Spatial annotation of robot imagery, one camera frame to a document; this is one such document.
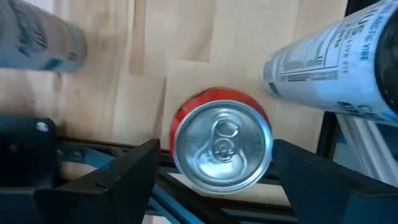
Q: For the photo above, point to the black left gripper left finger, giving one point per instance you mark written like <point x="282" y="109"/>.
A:
<point x="109" y="196"/>

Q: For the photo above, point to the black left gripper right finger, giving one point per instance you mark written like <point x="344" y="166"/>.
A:
<point x="326" y="202"/>

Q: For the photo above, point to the red Coca-Cola Zero can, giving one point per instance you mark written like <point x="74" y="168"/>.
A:
<point x="220" y="146"/>

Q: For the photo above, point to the silver aluminium bracket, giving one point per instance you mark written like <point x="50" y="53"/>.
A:
<point x="367" y="146"/>

